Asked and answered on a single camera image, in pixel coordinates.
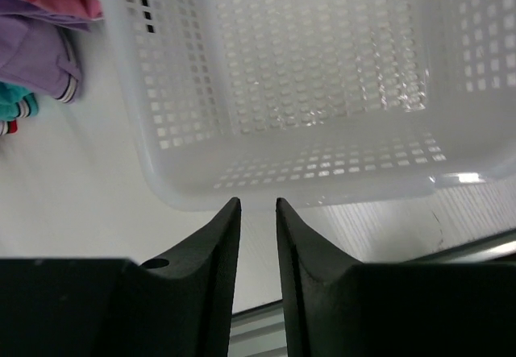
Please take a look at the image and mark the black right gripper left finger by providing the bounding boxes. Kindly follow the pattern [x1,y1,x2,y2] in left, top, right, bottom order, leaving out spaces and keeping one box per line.
[1,198,241,356]

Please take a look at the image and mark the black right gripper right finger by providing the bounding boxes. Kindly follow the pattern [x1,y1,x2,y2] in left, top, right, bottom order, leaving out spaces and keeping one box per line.
[274,197,516,357]

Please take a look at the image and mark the white plastic mesh basket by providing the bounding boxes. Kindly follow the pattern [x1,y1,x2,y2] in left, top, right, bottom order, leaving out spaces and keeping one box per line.
[99,0,515,211]

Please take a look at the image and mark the red trousers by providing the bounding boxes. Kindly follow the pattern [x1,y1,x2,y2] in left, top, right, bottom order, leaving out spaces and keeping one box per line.
[0,120,18,136]

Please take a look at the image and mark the teal trousers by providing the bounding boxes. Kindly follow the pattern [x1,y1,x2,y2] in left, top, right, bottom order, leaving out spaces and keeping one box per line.
[1,82,39,122]

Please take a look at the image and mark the purple trousers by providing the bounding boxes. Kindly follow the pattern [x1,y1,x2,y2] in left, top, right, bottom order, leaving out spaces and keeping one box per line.
[1,0,89,103]

